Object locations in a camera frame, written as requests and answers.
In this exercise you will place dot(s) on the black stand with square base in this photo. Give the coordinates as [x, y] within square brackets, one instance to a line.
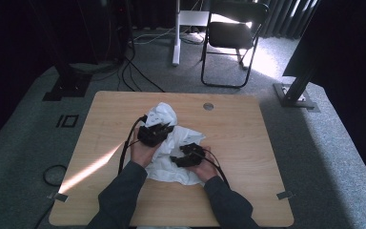
[66, 86]

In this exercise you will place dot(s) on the person's right hand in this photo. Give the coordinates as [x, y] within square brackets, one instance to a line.
[206, 170]

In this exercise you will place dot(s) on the grey tape piece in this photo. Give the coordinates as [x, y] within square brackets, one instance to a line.
[285, 195]
[58, 197]

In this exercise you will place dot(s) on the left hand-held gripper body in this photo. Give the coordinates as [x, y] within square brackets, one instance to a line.
[149, 136]

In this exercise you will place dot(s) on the white tiered skirt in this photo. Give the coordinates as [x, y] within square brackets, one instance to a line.
[171, 162]

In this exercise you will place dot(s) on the black folding chair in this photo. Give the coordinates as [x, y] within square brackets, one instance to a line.
[232, 35]

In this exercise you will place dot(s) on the white desk frame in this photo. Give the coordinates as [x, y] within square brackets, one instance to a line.
[176, 47]

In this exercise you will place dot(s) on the black post with grey base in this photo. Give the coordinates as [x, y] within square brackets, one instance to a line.
[298, 87]

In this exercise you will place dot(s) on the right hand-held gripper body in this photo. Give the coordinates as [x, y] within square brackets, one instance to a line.
[195, 156]

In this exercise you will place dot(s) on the person's left hand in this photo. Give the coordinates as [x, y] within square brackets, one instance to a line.
[143, 156]

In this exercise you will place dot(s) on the grey round table grommet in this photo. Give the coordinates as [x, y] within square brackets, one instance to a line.
[208, 106]

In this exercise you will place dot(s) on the grey pleated curtain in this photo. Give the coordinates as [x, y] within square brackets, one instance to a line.
[279, 19]

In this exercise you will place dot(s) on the dark equipment rack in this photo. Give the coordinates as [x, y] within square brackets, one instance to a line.
[114, 31]

